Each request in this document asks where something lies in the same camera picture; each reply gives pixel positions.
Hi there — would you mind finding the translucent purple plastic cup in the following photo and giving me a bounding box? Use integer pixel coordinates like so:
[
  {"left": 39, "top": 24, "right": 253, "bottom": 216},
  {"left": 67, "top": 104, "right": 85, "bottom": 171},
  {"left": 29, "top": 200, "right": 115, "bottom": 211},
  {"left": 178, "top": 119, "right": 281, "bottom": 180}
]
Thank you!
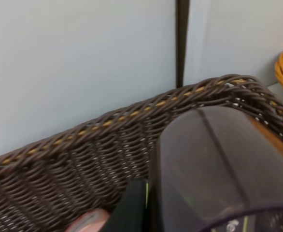
[{"left": 148, "top": 106, "right": 283, "bottom": 232}]

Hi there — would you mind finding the dark brown wicker basket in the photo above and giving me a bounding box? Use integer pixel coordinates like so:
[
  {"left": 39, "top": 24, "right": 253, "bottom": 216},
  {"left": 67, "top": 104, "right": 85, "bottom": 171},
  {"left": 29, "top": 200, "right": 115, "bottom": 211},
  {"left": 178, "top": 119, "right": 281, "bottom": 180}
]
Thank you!
[{"left": 0, "top": 74, "right": 283, "bottom": 232}]

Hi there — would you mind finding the pink lotion bottle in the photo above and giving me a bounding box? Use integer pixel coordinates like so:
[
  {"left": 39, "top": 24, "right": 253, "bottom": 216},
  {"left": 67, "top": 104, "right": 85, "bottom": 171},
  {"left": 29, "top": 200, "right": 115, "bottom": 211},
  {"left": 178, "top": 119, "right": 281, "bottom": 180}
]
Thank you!
[{"left": 65, "top": 208, "right": 110, "bottom": 232}]

